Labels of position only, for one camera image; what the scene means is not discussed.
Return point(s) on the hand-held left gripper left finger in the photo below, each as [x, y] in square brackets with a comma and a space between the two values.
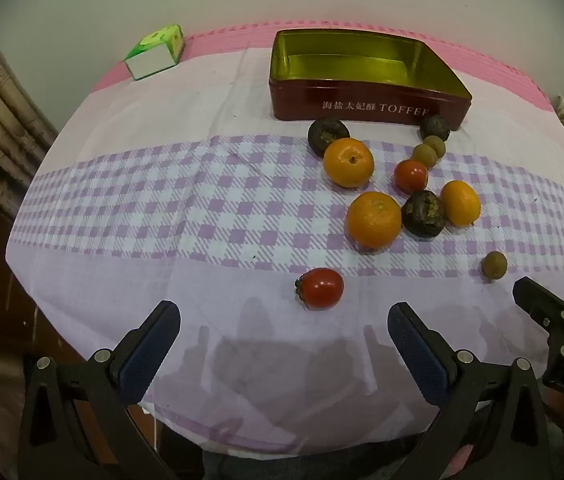
[147, 355]

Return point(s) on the orange mandarin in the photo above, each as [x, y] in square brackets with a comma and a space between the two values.
[373, 220]
[348, 162]
[460, 203]

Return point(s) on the red cherry tomato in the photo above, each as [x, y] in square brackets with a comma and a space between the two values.
[410, 176]
[320, 288]

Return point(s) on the dark red rectangular tin box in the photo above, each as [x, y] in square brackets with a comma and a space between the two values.
[362, 107]

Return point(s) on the dark wrinkled round fruit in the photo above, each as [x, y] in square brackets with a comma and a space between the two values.
[328, 132]
[435, 126]
[423, 213]

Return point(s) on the pink purple checked cloth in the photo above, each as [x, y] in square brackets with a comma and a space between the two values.
[162, 185]

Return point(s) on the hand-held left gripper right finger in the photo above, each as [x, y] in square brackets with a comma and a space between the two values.
[419, 355]

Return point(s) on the green white tissue pack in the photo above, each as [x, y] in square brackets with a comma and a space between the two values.
[154, 57]

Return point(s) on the brown longan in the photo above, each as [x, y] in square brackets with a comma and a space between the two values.
[424, 157]
[436, 144]
[493, 264]

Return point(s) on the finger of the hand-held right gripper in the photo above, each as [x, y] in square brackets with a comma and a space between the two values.
[537, 297]

